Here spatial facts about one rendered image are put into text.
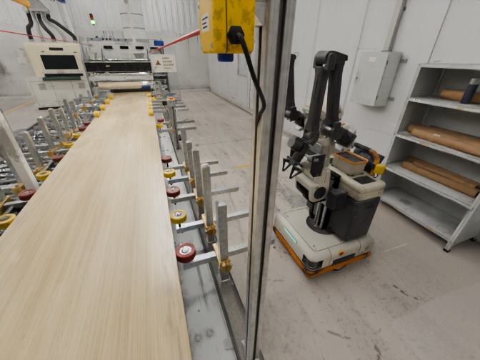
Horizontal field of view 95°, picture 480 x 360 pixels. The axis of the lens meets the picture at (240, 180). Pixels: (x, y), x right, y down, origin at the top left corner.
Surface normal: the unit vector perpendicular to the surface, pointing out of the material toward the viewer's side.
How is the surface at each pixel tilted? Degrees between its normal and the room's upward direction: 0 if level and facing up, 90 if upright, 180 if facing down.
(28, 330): 0
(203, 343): 0
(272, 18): 90
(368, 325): 0
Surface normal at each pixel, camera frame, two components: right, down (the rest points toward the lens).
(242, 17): 0.35, 0.47
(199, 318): 0.00, -0.87
